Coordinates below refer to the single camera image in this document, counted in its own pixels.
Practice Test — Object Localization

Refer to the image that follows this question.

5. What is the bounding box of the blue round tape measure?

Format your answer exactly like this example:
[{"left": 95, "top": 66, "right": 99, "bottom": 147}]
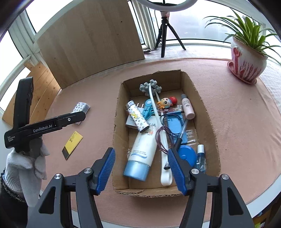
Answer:
[{"left": 178, "top": 145, "right": 197, "bottom": 167}]

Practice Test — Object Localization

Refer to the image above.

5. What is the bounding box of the small blue spray bottle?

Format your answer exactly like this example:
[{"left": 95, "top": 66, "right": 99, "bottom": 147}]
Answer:
[{"left": 195, "top": 144, "right": 207, "bottom": 173}]

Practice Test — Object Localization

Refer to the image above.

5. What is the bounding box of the yellow black ruler card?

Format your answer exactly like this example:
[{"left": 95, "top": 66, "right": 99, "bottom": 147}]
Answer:
[{"left": 62, "top": 131, "right": 83, "bottom": 160}]

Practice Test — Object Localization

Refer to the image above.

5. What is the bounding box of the patterned tissue pack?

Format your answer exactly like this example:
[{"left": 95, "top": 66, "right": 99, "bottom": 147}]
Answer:
[{"left": 71, "top": 102, "right": 90, "bottom": 114}]

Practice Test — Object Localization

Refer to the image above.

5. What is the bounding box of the white blue sunscreen tube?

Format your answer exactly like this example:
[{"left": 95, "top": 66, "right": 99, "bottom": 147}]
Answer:
[{"left": 123, "top": 116, "right": 157, "bottom": 182}]

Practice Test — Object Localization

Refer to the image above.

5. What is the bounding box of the black hair tie loop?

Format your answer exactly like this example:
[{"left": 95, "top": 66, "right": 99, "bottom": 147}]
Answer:
[{"left": 155, "top": 125, "right": 176, "bottom": 155}]

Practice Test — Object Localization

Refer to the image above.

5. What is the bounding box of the light blue plastic holder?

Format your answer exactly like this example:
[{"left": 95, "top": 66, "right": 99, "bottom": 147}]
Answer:
[{"left": 163, "top": 111, "right": 184, "bottom": 143}]

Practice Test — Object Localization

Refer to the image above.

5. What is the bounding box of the white USB wall charger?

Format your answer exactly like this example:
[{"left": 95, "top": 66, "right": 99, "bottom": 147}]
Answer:
[{"left": 125, "top": 103, "right": 145, "bottom": 130}]

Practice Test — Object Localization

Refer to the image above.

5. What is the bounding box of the patterned lighter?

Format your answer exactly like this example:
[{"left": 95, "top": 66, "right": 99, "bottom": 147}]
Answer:
[{"left": 125, "top": 100, "right": 150, "bottom": 134}]

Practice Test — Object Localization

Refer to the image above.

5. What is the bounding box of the light blue clip tool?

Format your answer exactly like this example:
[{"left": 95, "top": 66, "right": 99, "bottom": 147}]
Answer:
[{"left": 142, "top": 99, "right": 155, "bottom": 121}]

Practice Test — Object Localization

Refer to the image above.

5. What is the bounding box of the orange red toy keychain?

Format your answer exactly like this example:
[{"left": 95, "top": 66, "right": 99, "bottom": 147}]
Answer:
[{"left": 157, "top": 96, "right": 177, "bottom": 109}]

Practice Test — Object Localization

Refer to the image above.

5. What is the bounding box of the white grey roller massager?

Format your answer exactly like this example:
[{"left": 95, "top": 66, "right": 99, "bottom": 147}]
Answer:
[{"left": 140, "top": 79, "right": 172, "bottom": 186}]

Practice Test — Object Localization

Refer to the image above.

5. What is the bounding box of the dark pen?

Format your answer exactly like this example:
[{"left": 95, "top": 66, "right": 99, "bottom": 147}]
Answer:
[{"left": 174, "top": 119, "right": 188, "bottom": 151}]

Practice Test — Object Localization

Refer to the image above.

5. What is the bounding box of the white gloved left hand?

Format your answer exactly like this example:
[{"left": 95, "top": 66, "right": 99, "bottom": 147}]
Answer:
[{"left": 3, "top": 138, "right": 49, "bottom": 208}]

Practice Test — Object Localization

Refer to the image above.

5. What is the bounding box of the knotty pine wood panel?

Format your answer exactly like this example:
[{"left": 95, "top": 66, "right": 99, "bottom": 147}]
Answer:
[{"left": 1, "top": 61, "right": 60, "bottom": 127}]

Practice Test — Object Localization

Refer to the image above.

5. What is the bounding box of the cardboard box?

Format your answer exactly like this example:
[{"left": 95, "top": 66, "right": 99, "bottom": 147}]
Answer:
[{"left": 112, "top": 70, "right": 221, "bottom": 198}]

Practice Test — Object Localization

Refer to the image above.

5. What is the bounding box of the light wooden headboard panel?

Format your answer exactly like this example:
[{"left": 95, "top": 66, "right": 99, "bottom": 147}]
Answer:
[{"left": 37, "top": 1, "right": 144, "bottom": 88}]

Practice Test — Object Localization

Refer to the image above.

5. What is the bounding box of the red white flower pot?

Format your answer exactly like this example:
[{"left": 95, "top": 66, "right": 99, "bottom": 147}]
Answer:
[{"left": 227, "top": 38, "right": 268, "bottom": 85}]

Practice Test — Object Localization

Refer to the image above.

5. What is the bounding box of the black tripod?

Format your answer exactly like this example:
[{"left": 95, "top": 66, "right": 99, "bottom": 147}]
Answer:
[{"left": 155, "top": 17, "right": 186, "bottom": 58}]

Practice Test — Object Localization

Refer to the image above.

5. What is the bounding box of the green spider plant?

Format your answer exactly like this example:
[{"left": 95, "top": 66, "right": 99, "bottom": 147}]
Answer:
[{"left": 205, "top": 11, "right": 280, "bottom": 65}]

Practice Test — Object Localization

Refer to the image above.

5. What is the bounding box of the white ring light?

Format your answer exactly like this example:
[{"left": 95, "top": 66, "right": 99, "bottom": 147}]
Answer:
[{"left": 137, "top": 0, "right": 197, "bottom": 12}]

